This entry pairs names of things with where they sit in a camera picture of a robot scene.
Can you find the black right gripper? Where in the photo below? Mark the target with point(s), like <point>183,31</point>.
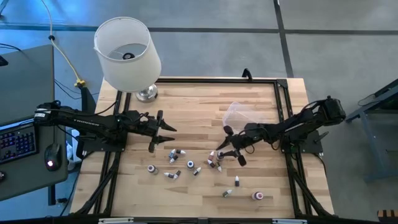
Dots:
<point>241,140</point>

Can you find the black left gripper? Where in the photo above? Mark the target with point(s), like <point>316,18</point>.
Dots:
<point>152,129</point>

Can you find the large dark food coloring bottle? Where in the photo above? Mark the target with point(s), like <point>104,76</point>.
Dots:
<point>219,155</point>

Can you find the small red dropper bottle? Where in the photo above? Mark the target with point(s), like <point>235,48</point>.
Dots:
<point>211,155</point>

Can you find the small grey dropper bottle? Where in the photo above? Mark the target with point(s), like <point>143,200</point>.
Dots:
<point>171,153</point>

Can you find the small black dropper bottle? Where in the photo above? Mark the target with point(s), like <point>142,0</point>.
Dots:
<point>219,168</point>

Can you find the large purple food coloring bottle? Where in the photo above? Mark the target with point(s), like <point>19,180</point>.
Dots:
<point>152,169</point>

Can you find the large blue food coloring bottle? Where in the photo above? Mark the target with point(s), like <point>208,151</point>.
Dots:
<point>190,164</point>

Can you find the large red food coloring bottle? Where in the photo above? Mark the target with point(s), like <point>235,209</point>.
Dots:
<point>257,195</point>

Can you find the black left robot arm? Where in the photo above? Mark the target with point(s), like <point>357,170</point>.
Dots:
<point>87,121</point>

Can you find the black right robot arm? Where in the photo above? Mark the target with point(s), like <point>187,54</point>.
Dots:
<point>298,121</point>

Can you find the clear plastic container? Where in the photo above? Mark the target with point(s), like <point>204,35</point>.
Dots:
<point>239,115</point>

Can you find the white shade table lamp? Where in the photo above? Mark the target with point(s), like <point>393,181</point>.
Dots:
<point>130,74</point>

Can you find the black clamp hook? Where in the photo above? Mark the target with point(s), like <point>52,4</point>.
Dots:
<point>247,74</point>

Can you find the white plastic item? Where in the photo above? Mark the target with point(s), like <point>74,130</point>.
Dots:
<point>74,137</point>

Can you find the black computer mouse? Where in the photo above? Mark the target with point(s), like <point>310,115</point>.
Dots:
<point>53,152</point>

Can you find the black desk leg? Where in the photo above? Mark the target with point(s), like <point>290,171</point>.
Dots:
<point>51,194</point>

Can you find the grey desk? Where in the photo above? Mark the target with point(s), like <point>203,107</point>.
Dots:
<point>31,180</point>

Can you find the blue grey metal table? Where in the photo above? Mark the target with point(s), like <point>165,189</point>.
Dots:
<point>373,140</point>

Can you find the black backlit keyboard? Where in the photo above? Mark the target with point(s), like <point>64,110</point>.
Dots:
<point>18,143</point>

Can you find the black orange striped block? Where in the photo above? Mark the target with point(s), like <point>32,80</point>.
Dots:
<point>387,214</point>

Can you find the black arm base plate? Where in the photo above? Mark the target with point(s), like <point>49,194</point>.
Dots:
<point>311,146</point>
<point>102,147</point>

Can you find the black upright post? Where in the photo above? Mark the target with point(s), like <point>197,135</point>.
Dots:
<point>88,99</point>

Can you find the white metal bracket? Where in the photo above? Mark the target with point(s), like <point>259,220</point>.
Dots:
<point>289,221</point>
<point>115,221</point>

